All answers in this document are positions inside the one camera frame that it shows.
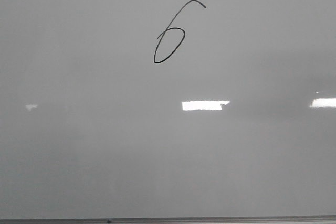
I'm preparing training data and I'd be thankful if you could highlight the white glossy whiteboard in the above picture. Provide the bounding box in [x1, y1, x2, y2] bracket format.
[1, 0, 335, 219]

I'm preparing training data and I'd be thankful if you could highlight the grey aluminium whiteboard frame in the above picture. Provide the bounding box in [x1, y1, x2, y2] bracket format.
[1, 215, 335, 223]

